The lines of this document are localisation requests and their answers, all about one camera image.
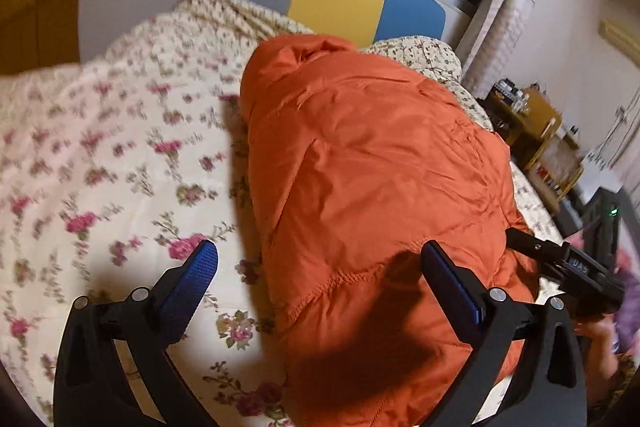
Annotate orange puffer jacket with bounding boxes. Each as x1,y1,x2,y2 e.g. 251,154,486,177
240,35,539,426

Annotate person's right hand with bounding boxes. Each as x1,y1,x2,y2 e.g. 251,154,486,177
574,315,623,407

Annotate wooden bedside table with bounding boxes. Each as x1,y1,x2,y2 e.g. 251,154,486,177
480,87,584,216

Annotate items on bedside table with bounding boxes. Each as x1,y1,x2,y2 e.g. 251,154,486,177
489,78,529,114

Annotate floral bed quilt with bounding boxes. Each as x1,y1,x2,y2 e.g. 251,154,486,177
0,0,564,427

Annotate pale right curtain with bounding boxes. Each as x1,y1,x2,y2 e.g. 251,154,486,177
457,0,537,98

